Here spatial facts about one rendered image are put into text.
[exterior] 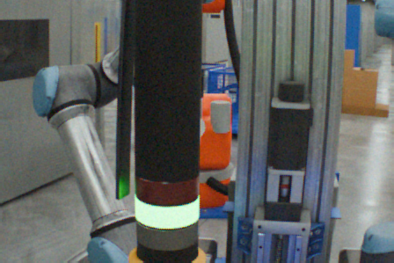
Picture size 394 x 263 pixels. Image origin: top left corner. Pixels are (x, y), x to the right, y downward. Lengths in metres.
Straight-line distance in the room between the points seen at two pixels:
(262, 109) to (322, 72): 0.17
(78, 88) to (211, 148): 3.19
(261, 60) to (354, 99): 8.46
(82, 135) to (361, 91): 8.66
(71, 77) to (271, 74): 0.47
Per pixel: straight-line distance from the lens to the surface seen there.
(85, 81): 1.14
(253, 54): 1.14
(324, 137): 1.17
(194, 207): 0.25
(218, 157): 4.27
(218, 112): 4.15
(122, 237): 1.01
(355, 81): 9.52
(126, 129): 0.25
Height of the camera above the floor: 1.71
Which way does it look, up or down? 11 degrees down
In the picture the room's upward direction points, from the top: 1 degrees clockwise
